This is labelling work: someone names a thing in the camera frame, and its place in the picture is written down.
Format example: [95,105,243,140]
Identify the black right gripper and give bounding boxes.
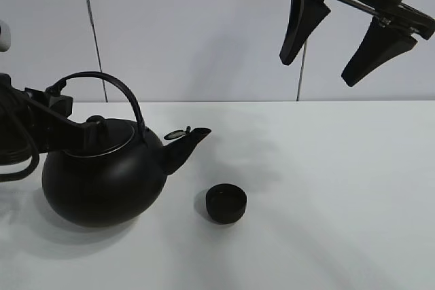
[279,0,434,87]

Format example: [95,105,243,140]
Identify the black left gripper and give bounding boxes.
[1,73,98,164]

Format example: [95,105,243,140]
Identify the black cast iron teapot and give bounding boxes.
[41,71,211,228]

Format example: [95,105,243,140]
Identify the small black teacup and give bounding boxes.
[205,183,247,224]

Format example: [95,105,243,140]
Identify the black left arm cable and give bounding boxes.
[0,99,40,182]

